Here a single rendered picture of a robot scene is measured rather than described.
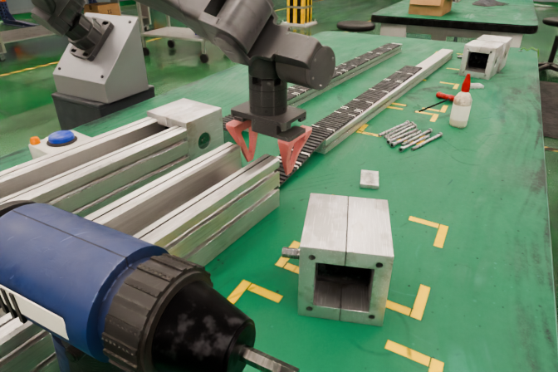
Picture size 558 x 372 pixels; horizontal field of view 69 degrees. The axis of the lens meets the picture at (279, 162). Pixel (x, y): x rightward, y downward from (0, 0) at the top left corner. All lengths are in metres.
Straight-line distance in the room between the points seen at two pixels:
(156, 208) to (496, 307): 0.41
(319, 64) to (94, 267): 0.39
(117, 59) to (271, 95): 0.63
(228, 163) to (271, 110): 0.10
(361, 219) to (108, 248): 0.29
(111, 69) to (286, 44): 0.68
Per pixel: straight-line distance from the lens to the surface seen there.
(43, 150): 0.77
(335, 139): 0.83
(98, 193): 0.62
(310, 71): 0.52
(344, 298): 0.46
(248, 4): 0.53
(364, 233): 0.42
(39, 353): 0.43
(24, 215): 0.27
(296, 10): 7.18
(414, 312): 0.49
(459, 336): 0.49
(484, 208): 0.70
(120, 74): 1.15
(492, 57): 1.39
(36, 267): 0.24
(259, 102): 0.59
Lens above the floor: 1.13
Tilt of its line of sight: 28 degrees down
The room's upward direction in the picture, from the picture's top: straight up
